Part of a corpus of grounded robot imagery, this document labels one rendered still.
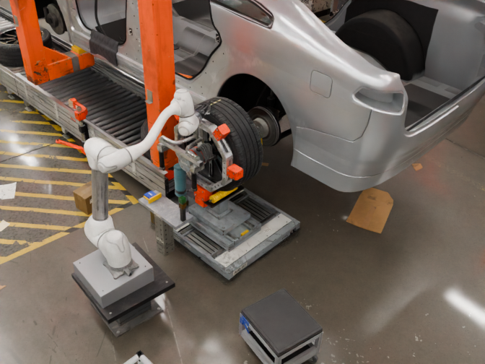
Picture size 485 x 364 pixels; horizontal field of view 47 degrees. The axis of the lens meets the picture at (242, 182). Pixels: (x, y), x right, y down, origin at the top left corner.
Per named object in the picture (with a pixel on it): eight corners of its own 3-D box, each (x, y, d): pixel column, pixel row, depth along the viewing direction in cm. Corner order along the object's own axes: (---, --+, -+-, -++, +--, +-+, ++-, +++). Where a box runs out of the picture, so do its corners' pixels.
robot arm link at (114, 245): (115, 272, 349) (110, 248, 335) (100, 257, 359) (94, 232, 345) (136, 259, 357) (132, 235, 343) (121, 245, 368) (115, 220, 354)
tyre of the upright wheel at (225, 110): (212, 172, 444) (271, 185, 398) (190, 184, 431) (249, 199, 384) (192, 94, 418) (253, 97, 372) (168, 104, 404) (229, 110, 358)
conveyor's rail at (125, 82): (237, 156, 510) (238, 136, 497) (233, 158, 507) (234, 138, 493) (86, 68, 643) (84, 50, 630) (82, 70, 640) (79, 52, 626)
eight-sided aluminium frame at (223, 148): (232, 198, 395) (234, 134, 362) (225, 203, 391) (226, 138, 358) (182, 166, 424) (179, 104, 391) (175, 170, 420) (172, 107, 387)
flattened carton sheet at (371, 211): (396, 197, 495) (396, 194, 493) (380, 234, 456) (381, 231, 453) (363, 187, 505) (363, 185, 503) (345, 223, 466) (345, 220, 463)
